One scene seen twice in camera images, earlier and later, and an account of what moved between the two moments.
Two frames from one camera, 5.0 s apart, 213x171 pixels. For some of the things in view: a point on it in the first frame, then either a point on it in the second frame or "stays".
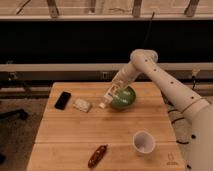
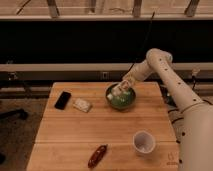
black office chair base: x=19 y=113 stays
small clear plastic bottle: x=106 y=99 -> x=118 y=93
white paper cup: x=143 y=142 stays
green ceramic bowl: x=124 y=99 stays
